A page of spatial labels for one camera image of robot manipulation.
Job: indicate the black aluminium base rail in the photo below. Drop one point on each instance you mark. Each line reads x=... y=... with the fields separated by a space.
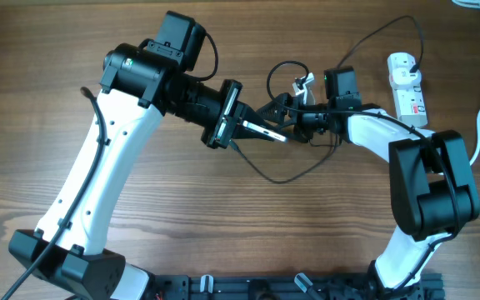
x=336 y=286

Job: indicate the white USB charger plug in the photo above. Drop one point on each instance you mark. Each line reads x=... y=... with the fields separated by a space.
x=402 y=78

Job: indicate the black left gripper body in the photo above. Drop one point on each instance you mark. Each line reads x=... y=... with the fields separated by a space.
x=223 y=114

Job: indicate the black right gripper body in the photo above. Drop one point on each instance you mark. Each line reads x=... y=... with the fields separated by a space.
x=300 y=117

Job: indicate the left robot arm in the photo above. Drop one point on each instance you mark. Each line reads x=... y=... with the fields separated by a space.
x=139 y=85

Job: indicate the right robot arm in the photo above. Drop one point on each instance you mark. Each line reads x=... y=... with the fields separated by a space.
x=432 y=188

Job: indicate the teal screen smartphone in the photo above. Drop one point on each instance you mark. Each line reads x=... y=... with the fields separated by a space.
x=264 y=131

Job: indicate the white power strip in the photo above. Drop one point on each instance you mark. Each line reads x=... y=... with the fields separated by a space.
x=409 y=103

